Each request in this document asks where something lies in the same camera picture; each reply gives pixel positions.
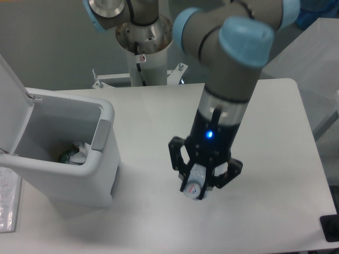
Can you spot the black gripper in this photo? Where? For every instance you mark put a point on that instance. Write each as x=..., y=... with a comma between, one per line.
x=207, y=144

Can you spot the clear plastic water bottle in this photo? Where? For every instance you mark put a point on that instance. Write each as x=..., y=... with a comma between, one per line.
x=197, y=178

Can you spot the clear plastic bag trash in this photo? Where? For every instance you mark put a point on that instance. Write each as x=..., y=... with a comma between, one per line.
x=78, y=153

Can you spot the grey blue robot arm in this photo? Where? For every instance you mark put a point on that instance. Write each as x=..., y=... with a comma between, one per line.
x=233, y=41

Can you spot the green trash inside can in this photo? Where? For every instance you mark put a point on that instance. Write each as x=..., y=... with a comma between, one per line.
x=64, y=157

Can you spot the white trash can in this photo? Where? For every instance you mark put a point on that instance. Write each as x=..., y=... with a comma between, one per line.
x=38, y=125

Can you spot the black device at table edge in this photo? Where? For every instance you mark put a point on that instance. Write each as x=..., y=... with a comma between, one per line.
x=329, y=225

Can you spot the white covered side table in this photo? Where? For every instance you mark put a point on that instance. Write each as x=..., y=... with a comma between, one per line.
x=311, y=60

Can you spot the laminated paper sheet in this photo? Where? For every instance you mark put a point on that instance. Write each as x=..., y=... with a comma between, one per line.
x=10, y=198

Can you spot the blue object in background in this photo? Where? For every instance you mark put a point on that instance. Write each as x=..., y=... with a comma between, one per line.
x=305, y=18

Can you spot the white pedestal base bracket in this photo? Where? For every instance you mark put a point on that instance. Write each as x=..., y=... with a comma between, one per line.
x=173, y=77

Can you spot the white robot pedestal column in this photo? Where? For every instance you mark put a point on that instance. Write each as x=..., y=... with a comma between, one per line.
x=146, y=48

